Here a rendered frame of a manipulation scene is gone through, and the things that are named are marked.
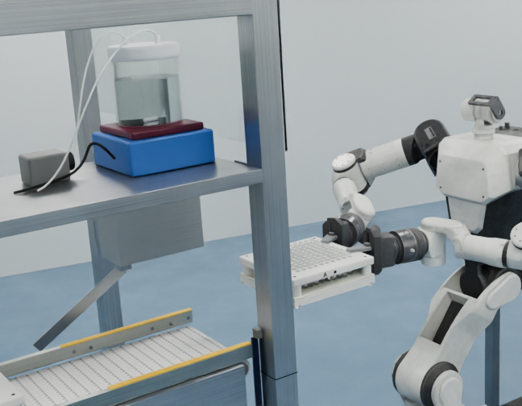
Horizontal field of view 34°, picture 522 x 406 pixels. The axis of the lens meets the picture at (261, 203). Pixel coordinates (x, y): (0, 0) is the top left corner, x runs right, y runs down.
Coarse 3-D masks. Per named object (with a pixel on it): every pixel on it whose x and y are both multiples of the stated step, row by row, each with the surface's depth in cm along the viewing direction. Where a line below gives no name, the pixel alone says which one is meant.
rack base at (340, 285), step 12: (240, 276) 219; (252, 276) 216; (336, 276) 211; (348, 276) 211; (360, 276) 210; (372, 276) 211; (312, 288) 204; (324, 288) 204; (336, 288) 205; (348, 288) 207; (300, 300) 200; (312, 300) 202
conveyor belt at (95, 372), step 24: (168, 336) 205; (192, 336) 205; (72, 360) 195; (96, 360) 194; (120, 360) 194; (144, 360) 193; (168, 360) 192; (24, 384) 185; (48, 384) 184; (72, 384) 183; (96, 384) 182
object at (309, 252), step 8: (296, 248) 218; (304, 248) 218; (312, 248) 217; (320, 248) 217; (328, 248) 215; (296, 256) 211; (304, 256) 212; (312, 256) 210; (320, 256) 210; (328, 256) 209; (296, 264) 205; (304, 264) 206; (312, 264) 207
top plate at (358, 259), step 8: (320, 240) 226; (344, 248) 218; (240, 256) 217; (248, 256) 217; (352, 256) 211; (360, 256) 211; (368, 256) 210; (248, 264) 214; (328, 264) 206; (336, 264) 206; (344, 264) 206; (352, 264) 206; (360, 264) 208; (368, 264) 209; (296, 272) 202; (304, 272) 202; (312, 272) 202; (320, 272) 202; (328, 272) 203; (336, 272) 204; (296, 280) 198; (304, 280) 199; (312, 280) 201
